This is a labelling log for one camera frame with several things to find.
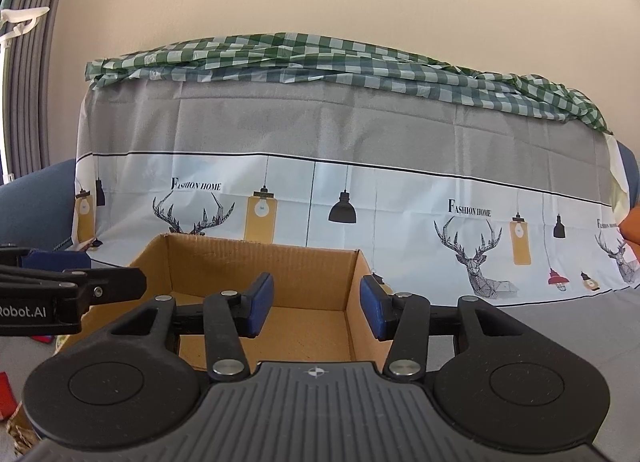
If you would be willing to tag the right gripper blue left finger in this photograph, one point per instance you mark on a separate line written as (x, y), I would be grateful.
(228, 317)

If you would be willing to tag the green checkered cloth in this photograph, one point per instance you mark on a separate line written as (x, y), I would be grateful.
(291, 57)

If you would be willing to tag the orange cushion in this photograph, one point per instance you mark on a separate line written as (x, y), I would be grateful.
(630, 227)

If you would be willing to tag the clear bag of cookies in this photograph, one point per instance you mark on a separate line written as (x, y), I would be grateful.
(22, 433)

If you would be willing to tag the grey curtain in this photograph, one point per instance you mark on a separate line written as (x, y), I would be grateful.
(27, 91)

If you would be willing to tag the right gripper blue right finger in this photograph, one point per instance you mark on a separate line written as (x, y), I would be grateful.
(403, 319)

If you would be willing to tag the plain red snack packet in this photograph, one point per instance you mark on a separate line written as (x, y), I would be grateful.
(8, 403)

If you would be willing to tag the grey deer print cover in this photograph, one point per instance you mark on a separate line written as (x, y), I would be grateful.
(441, 199)

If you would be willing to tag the red chip packet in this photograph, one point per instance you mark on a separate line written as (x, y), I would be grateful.
(44, 339)

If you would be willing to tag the open cardboard box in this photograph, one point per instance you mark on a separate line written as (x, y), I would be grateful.
(315, 315)

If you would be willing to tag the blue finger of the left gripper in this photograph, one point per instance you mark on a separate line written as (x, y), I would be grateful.
(56, 260)

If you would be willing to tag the white floor lamp stand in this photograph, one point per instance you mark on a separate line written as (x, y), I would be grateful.
(14, 24)

